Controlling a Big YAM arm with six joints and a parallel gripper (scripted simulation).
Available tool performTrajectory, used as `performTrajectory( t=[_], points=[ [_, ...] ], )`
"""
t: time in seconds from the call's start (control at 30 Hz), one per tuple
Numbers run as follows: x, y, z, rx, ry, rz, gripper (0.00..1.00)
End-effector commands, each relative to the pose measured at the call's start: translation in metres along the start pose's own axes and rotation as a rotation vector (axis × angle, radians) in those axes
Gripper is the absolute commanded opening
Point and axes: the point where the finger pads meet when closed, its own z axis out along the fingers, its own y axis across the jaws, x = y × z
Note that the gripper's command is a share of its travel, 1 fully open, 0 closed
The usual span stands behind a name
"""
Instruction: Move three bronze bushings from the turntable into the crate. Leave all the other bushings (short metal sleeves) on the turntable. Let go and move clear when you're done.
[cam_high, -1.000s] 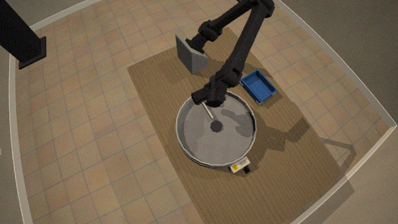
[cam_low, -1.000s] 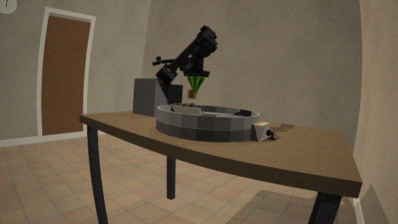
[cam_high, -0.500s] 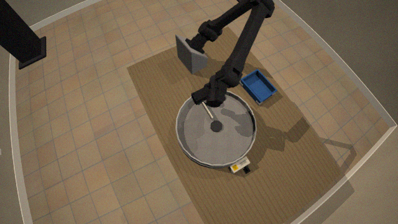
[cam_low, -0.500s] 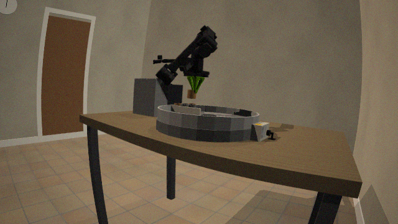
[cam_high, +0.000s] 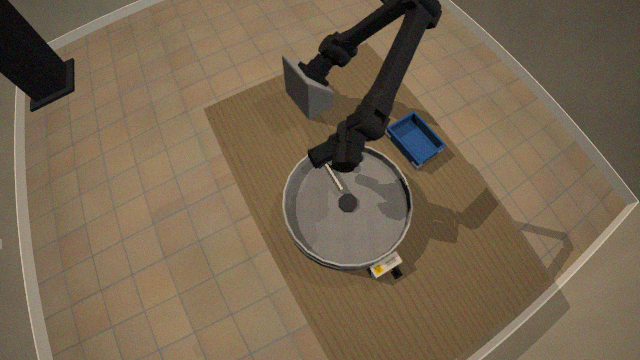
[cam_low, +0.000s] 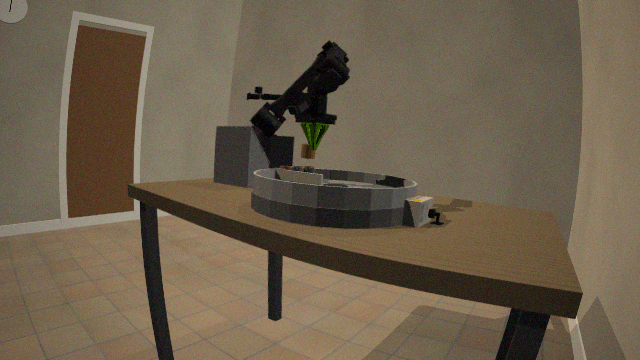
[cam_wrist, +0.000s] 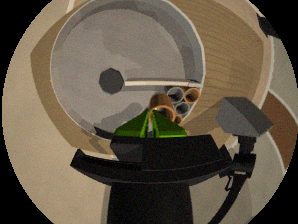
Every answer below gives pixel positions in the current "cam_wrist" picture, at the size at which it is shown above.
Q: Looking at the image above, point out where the bronze bushing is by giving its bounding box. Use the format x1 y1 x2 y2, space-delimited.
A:
149 93 176 124
173 114 183 125
180 86 200 104

